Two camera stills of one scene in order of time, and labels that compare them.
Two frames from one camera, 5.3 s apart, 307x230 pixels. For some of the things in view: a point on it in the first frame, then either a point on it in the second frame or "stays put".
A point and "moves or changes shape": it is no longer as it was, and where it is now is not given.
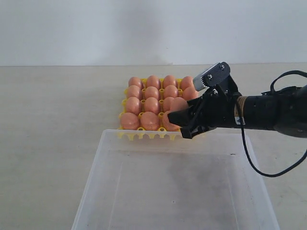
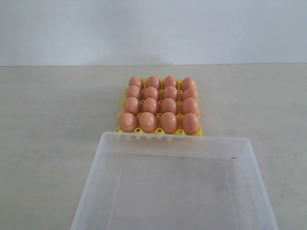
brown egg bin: (177, 103) moves or changes shape
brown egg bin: (151, 104) stays put
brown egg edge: (151, 91) stays put
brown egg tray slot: (153, 81) stays put
